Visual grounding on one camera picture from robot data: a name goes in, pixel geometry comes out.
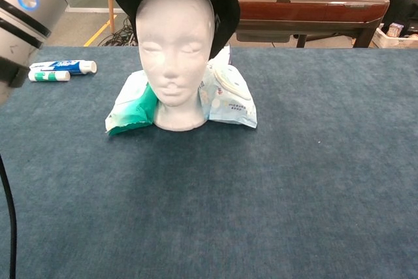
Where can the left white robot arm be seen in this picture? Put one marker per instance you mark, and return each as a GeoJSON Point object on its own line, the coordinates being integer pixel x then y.
{"type": "Point", "coordinates": [26, 8]}

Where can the black baseball cap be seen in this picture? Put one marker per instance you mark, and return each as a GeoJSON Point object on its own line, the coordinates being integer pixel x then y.
{"type": "Point", "coordinates": [225, 4]}

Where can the light blue wipes pack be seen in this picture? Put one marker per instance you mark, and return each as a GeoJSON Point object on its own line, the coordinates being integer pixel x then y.
{"type": "Point", "coordinates": [228, 102]}

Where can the white foam mannequin head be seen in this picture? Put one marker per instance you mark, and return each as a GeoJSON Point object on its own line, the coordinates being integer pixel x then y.
{"type": "Point", "coordinates": [176, 53]}

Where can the blue felt table mat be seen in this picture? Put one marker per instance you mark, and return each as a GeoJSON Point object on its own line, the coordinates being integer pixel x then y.
{"type": "Point", "coordinates": [261, 177]}

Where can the white wipes pack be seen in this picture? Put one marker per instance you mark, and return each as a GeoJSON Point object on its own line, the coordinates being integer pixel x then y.
{"type": "Point", "coordinates": [223, 57]}

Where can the small green white tube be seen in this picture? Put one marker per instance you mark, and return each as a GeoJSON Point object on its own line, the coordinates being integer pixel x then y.
{"type": "Point", "coordinates": [49, 76]}

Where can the black bag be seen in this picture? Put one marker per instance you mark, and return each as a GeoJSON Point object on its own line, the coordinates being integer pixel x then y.
{"type": "Point", "coordinates": [403, 11]}

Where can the blue white toothpaste tube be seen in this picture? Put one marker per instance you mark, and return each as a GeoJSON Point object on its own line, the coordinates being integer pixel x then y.
{"type": "Point", "coordinates": [68, 66]}

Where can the light wooden post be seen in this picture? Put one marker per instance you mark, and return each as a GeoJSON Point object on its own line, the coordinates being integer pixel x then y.
{"type": "Point", "coordinates": [111, 14]}

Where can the green wipes pack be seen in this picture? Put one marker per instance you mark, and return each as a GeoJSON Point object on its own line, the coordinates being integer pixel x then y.
{"type": "Point", "coordinates": [130, 109]}

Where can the brown mahjong table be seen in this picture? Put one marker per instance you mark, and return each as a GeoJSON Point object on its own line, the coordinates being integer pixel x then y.
{"type": "Point", "coordinates": [310, 8]}

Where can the small blue white carton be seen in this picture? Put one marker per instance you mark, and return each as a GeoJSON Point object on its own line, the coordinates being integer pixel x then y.
{"type": "Point", "coordinates": [395, 29]}

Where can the white plastic crate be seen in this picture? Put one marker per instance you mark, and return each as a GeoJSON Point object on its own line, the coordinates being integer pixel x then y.
{"type": "Point", "coordinates": [398, 42]}

